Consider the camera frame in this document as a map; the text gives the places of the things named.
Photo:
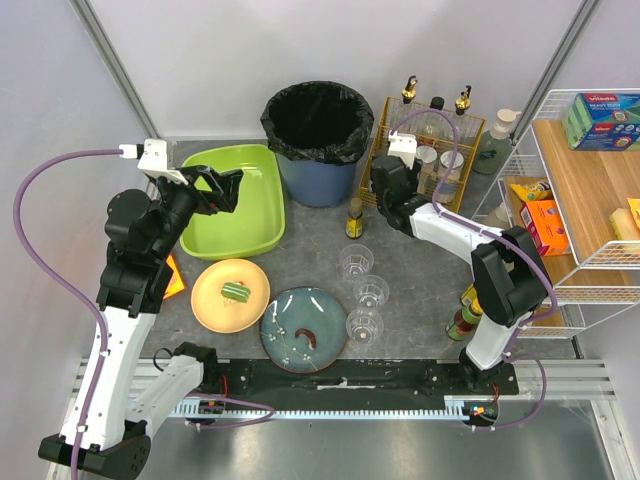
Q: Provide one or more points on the yellow snack bag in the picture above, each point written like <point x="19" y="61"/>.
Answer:
<point x="536" y="191"/>

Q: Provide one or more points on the orange purple box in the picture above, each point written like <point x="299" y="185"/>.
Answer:
<point x="541" y="218"/>

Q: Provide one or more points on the clear glass cup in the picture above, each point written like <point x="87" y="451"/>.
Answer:
<point x="355" y="261"/>
<point x="364" y="326"/>
<point x="371" y="292"/>

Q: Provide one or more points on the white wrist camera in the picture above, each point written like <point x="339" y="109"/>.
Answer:
<point x="403" y="146"/>
<point x="152" y="157"/>

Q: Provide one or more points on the black trash bag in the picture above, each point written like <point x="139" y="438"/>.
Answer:
<point x="320" y="121"/>

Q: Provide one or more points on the blue ceramic plate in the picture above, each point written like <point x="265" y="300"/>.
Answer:
<point x="303" y="307"/>

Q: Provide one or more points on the glass oil bottle gold spout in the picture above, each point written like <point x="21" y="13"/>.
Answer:
<point x="462" y="112"/>

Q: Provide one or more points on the small brown bottle tan cap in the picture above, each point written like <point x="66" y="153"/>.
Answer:
<point x="354" y="224"/>

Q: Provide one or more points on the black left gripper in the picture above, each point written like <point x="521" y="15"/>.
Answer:
<point x="201" y="187"/>

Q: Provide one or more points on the red sausage piece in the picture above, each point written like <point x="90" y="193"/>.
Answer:
<point x="309" y="335"/>

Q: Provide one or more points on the green red sauce bottle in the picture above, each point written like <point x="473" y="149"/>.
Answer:
<point x="465" y="321"/>

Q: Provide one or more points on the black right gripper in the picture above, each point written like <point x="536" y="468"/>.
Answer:
<point x="382" y="176"/>

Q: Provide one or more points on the blue label silver lid jar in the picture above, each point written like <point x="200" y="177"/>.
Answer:
<point x="450" y="168"/>

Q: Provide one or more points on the cream pump soap bottle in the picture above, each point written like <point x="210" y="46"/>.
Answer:
<point x="496" y="143"/>

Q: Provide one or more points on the yellow wire basket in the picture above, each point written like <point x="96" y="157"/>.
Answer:
<point x="430" y="129"/>

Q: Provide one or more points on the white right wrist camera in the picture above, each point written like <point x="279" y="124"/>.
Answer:
<point x="403" y="146"/>

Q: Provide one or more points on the blue sponge package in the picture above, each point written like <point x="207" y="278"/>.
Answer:
<point x="603" y="121"/>

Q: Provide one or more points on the beige plate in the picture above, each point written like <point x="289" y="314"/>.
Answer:
<point x="224" y="316"/>

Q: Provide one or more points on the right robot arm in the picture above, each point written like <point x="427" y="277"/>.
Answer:
<point x="509" y="277"/>

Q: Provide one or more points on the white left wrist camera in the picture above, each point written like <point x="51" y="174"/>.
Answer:
<point x="152" y="157"/>

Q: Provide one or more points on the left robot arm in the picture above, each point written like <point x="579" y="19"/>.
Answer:
<point x="106" y="434"/>

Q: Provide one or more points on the green layered cake slice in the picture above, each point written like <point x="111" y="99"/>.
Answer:
<point x="235" y="291"/>

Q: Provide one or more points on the white wire shelf rack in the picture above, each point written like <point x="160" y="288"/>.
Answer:
<point x="588" y="186"/>

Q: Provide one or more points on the yellow sponge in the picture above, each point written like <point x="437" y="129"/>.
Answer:
<point x="625" y="221"/>

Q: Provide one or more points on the blue trash bin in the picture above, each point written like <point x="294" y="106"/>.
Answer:
<point x="315" y="184"/>

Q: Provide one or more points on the green plastic basin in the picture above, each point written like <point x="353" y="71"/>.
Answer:
<point x="258" y="222"/>

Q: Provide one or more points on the black mounting base plate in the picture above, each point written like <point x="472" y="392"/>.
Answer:
<point x="238" y="377"/>

